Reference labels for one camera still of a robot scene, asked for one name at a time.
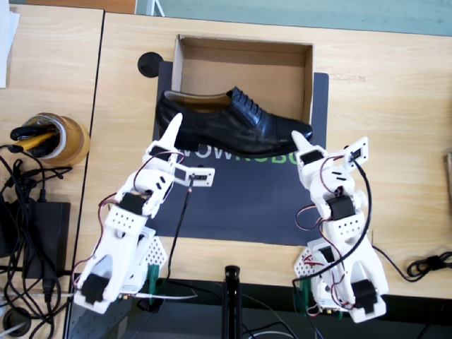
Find black leather dress shoe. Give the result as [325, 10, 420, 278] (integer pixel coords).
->
[155, 86, 314, 158]

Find open cardboard box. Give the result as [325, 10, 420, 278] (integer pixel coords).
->
[169, 33, 315, 128]

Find dark WOWROBO mat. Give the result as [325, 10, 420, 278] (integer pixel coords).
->
[147, 60, 330, 247]

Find brown packing tape roll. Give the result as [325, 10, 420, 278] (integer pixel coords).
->
[20, 112, 92, 167]

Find green table clamp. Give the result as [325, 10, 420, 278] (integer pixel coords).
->
[297, 278, 314, 314]
[145, 264, 162, 309]

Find black power adapter brick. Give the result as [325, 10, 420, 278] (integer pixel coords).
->
[21, 201, 71, 280]

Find white paper stack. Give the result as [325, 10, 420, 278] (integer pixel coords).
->
[0, 0, 21, 89]

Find dark perforated metal panel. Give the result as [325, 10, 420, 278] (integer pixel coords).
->
[64, 303, 142, 339]

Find black round floor object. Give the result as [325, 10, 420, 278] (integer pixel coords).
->
[1, 307, 32, 336]

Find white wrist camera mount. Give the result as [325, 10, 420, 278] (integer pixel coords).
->
[172, 165, 216, 189]
[343, 136, 370, 168]

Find black camera cable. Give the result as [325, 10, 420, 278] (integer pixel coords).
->
[292, 160, 424, 283]
[165, 176, 194, 280]

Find black round cable grommet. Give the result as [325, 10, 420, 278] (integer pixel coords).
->
[137, 52, 163, 78]

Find white perforated base plate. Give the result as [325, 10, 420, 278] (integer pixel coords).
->
[294, 246, 319, 280]
[143, 235, 169, 275]

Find yellow handled pliers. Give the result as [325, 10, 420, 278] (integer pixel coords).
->
[8, 131, 59, 158]

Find thin white cable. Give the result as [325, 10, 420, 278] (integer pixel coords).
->
[136, 292, 199, 302]

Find black handled scissors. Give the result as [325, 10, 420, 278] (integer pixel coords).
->
[9, 124, 40, 141]

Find tangled black cables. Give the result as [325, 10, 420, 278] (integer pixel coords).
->
[0, 143, 76, 328]

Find coiled black cable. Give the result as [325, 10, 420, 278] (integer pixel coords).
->
[405, 251, 452, 283]

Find black camera stand pole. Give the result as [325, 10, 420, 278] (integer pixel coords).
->
[221, 265, 244, 339]

